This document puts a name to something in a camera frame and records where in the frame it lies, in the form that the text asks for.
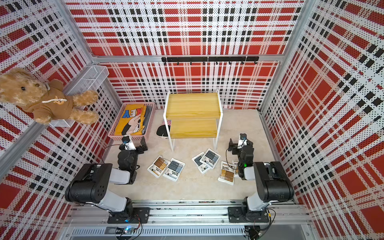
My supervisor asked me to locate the brown coffee bag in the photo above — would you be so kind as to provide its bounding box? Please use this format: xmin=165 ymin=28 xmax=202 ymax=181
xmin=218 ymin=161 xmax=236 ymax=186
xmin=233 ymin=160 xmax=240 ymax=178
xmin=147 ymin=155 xmax=171 ymax=178

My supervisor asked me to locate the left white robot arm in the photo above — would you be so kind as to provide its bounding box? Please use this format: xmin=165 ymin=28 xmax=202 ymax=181
xmin=65 ymin=135 xmax=148 ymax=217

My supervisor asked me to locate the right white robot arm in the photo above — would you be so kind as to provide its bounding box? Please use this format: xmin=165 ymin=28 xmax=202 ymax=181
xmin=228 ymin=134 xmax=294 ymax=213

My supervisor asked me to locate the grey coffee bag middle upper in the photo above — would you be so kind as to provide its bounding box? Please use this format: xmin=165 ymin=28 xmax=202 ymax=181
xmin=200 ymin=149 xmax=221 ymax=169

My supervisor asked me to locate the grey coffee bag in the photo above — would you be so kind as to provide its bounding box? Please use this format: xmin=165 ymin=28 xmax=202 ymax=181
xmin=200 ymin=149 xmax=221 ymax=169
xmin=163 ymin=158 xmax=185 ymax=182
xmin=192 ymin=152 xmax=210 ymax=175

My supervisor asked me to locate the grey coffee bag middle lower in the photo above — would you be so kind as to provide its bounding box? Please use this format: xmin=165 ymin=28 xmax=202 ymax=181
xmin=192 ymin=152 xmax=210 ymax=175

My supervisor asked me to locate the grey coffee bag left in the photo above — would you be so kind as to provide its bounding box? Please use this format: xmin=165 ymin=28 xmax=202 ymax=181
xmin=163 ymin=158 xmax=185 ymax=182

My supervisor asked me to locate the yellow two-tier shelf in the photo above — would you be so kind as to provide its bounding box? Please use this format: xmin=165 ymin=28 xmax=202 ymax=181
xmin=163 ymin=91 xmax=223 ymax=150

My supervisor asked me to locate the black doll with striped hat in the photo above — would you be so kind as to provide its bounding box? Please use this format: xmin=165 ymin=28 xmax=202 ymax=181
xmin=156 ymin=121 xmax=172 ymax=139

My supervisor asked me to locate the yellow printed folded cloth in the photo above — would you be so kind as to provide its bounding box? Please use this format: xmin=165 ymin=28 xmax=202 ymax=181
xmin=115 ymin=104 xmax=147 ymax=136

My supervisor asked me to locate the green circuit board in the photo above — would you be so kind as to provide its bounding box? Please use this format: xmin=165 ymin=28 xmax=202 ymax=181
xmin=116 ymin=227 xmax=136 ymax=235

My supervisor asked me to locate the brown teddy bear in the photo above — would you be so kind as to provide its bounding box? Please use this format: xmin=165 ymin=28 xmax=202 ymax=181
xmin=1 ymin=68 xmax=99 ymax=125

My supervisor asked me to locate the white wire mesh basket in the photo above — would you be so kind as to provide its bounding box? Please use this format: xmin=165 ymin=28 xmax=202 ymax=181
xmin=49 ymin=65 xmax=110 ymax=128

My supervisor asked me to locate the black hook rail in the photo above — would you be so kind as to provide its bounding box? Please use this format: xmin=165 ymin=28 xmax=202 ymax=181
xmin=162 ymin=56 xmax=260 ymax=64

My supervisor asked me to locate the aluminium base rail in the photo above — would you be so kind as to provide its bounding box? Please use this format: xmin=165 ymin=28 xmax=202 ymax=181
xmin=59 ymin=200 xmax=317 ymax=240

